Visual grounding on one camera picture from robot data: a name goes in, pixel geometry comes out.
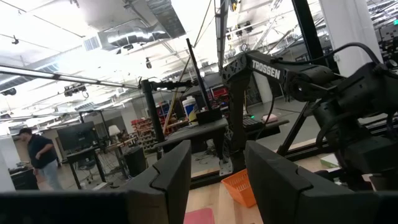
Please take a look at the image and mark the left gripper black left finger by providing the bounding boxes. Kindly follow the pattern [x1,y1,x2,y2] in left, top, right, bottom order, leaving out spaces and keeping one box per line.
[0,139,192,224]

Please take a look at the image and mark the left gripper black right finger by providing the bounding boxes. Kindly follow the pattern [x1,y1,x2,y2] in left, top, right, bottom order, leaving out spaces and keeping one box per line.
[244,140,398,224]

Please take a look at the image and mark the pink translucent plastic bin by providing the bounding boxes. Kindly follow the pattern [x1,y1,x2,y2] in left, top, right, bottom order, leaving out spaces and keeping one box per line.
[183,207,216,224]

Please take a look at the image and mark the orange plastic mesh basket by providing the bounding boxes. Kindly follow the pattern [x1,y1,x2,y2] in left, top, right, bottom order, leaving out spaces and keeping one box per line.
[221,168,257,208]

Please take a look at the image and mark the black floor tower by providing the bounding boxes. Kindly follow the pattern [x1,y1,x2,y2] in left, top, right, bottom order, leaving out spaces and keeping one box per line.
[123,146,147,177]

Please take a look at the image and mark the red parts shelf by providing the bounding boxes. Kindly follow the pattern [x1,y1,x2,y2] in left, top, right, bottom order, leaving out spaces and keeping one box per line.
[130,118,156,150]

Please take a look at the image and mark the pink flat item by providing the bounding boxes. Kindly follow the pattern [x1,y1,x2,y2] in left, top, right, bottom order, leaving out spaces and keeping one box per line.
[261,113,279,123]

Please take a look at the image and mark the black keyboard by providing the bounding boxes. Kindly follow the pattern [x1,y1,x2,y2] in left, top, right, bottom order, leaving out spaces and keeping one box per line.
[241,114,264,128]

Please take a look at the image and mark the white shade table lamp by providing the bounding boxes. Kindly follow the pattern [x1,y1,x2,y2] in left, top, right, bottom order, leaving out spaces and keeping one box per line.
[108,124,121,138]

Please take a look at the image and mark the black work table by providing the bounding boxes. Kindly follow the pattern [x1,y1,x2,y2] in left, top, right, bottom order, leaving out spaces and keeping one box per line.
[154,117,290,162]

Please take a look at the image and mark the black rolling desk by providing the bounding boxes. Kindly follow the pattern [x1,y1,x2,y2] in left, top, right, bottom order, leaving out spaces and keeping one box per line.
[66,146,108,190]

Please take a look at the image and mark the black boom stand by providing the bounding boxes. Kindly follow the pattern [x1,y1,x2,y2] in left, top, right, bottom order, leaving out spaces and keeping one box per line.
[138,77,200,159]

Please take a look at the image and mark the white blue yellow bucket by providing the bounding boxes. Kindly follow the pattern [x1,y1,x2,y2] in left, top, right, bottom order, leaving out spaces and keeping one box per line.
[182,96,200,125]

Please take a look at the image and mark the black equipment box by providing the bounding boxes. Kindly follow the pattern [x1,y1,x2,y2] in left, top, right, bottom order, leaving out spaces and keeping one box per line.
[195,108,223,126]

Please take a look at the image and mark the black computer monitor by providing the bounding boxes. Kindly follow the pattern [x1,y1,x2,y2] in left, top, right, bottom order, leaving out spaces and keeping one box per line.
[57,121,100,152]

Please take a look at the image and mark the person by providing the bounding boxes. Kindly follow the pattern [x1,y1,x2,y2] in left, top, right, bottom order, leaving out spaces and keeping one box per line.
[17,127,63,191]

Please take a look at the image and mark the black cabinet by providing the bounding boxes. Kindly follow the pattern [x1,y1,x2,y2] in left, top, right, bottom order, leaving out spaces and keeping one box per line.
[9,167,40,191]

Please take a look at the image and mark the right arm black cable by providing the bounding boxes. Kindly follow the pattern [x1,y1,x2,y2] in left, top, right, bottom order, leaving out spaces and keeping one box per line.
[273,42,383,68]

